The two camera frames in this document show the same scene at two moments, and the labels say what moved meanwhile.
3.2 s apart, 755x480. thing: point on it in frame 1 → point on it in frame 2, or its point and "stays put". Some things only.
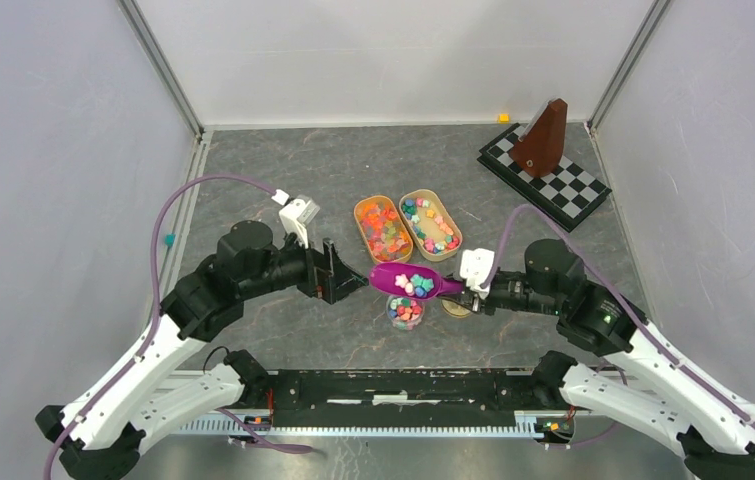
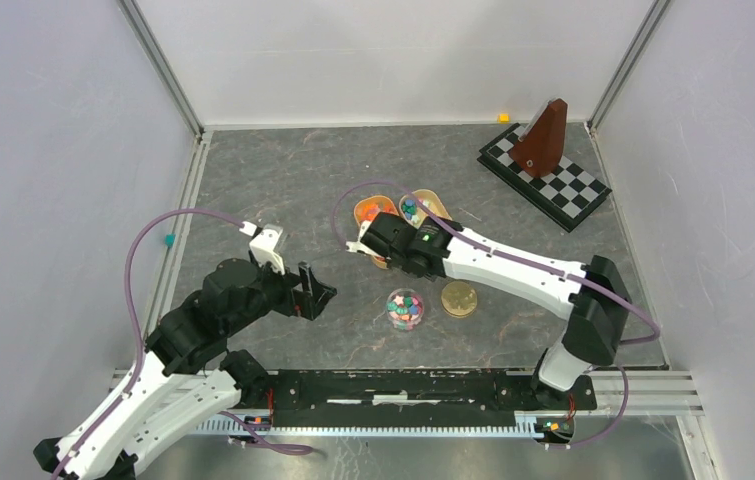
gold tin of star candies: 435,234 stays put
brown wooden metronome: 540,147 stays put
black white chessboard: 565,197 stays put
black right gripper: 489,308 → 391,263
